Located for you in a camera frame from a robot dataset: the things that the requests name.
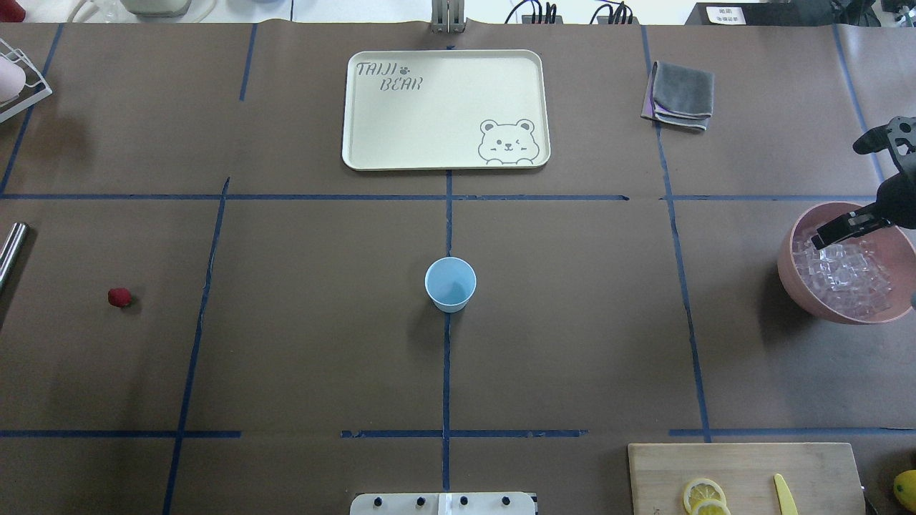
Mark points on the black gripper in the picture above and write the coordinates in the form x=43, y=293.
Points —
x=899, y=202

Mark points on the pink bowl of ice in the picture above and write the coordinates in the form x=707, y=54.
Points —
x=860, y=281

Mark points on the light blue plastic cup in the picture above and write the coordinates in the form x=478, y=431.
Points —
x=450, y=282

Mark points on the folded grey cloth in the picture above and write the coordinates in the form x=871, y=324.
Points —
x=679, y=96

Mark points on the black label box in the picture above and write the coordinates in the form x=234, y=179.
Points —
x=765, y=13

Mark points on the wooden cutting board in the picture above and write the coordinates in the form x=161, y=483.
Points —
x=822, y=477

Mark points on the whole yellow lemon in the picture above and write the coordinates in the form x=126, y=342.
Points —
x=904, y=490

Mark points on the yellow plastic knife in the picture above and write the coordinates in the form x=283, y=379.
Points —
x=786, y=502

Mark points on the cream bear serving tray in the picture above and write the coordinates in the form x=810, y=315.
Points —
x=459, y=109

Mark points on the red strawberry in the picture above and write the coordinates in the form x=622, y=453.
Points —
x=120, y=297

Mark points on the steel muddler black tip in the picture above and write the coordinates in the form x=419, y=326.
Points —
x=11, y=248

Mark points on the red bottle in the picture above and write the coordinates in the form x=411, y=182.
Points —
x=11, y=11

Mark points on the aluminium frame post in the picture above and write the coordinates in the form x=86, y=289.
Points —
x=448, y=16

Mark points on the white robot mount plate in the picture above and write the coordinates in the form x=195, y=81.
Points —
x=487, y=502

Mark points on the white wire cup rack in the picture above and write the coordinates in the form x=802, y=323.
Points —
x=36, y=88

